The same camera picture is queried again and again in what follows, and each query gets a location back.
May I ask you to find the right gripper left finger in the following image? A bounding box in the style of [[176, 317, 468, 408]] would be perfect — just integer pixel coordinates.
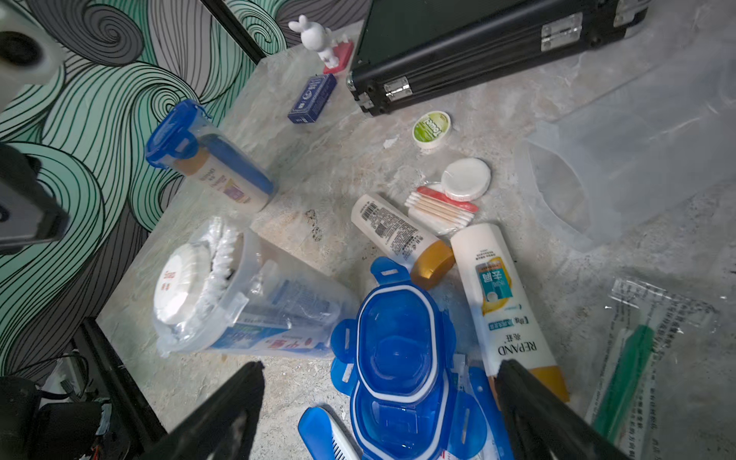
[[141, 361, 266, 459]]

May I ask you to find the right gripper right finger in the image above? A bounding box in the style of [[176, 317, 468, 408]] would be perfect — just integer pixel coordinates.
[[496, 360, 627, 460]]

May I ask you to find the blue-lid container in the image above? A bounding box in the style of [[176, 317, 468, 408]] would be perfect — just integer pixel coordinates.
[[153, 217, 360, 358], [145, 100, 276, 212], [514, 28, 735, 252]]

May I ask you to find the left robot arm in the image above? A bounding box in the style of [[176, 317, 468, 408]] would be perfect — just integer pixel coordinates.
[[1, 1, 70, 256]]

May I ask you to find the yellow shampoo bottle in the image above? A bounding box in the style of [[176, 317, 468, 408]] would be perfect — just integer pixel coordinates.
[[450, 222, 569, 403]]

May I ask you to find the green toothbrush in wrapper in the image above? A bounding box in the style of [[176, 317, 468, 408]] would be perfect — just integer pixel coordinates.
[[586, 277, 718, 459]]

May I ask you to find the cotton swab packet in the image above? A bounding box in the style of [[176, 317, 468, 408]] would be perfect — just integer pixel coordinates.
[[404, 184, 479, 236]]

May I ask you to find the small white pink jar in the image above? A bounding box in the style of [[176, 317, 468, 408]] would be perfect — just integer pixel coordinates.
[[441, 157, 492, 202]]

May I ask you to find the small green round cap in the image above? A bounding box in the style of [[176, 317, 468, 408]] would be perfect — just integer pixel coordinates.
[[411, 110, 452, 151]]

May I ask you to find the dark blue small box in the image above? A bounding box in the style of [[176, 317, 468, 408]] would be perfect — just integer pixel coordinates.
[[287, 74, 337, 125]]

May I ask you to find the small pink-capped bottle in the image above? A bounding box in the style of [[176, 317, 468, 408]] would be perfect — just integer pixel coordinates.
[[289, 15, 355, 74]]

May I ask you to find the black hard case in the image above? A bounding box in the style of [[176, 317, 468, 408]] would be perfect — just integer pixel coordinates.
[[346, 0, 650, 116]]

